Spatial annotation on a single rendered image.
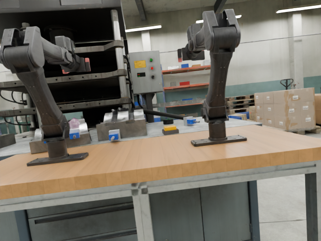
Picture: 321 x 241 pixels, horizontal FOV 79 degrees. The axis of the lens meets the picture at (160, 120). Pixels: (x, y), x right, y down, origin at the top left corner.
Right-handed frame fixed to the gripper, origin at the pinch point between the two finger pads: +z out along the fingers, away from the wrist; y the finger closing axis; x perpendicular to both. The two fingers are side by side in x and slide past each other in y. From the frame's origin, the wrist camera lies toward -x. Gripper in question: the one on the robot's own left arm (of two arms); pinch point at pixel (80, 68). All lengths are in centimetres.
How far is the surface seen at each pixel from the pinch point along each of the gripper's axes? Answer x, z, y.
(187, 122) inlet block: 37, 12, -58
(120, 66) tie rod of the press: -13, 67, -13
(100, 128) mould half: 33.6, -7.1, -8.1
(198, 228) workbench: 98, -4, -56
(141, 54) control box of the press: -25, 81, -32
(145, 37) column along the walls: -225, 628, -46
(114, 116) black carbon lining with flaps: 29.3, 19.6, -11.5
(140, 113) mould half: 29.0, 20.3, -28.7
